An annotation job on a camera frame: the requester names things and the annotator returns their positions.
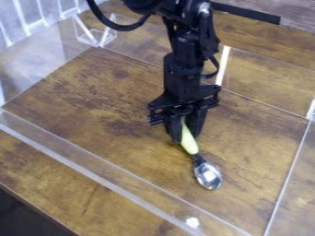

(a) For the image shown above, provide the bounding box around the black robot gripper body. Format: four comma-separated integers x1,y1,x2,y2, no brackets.
148,53,222,125

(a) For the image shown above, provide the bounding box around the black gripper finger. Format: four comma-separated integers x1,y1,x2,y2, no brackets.
186,108,208,137
166,114,182,144

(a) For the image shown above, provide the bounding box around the clear acrylic tray enclosure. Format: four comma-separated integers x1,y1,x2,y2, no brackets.
0,14,315,236

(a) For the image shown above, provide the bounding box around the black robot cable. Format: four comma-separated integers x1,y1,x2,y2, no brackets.
86,0,152,32

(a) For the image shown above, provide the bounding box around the black bar at table edge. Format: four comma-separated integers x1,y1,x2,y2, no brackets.
212,2,280,25

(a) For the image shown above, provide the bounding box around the green handled metal spoon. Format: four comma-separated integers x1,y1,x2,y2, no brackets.
182,121,223,190

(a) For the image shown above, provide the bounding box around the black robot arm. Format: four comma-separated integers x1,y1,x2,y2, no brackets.
124,0,220,143

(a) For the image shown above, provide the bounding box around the clear acrylic triangular bracket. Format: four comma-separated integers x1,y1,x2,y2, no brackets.
72,15,118,48

